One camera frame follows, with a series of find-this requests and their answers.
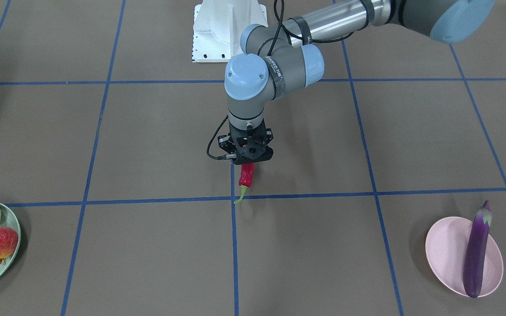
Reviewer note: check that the purple eggplant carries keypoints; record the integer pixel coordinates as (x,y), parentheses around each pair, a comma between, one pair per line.
(476,247)

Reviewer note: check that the pink plate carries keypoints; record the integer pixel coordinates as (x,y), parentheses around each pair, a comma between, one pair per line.
(445,247)

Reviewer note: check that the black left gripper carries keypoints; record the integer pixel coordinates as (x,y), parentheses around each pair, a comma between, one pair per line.
(224,142)

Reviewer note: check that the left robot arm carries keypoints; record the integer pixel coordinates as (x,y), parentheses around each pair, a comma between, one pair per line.
(283,58)

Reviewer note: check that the red chili pepper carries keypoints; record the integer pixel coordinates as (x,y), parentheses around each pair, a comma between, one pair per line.
(245,180)

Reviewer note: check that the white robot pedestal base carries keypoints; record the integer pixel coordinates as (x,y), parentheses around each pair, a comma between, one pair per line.
(217,28)

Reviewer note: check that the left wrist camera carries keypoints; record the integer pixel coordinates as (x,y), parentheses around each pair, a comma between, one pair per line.
(225,143)

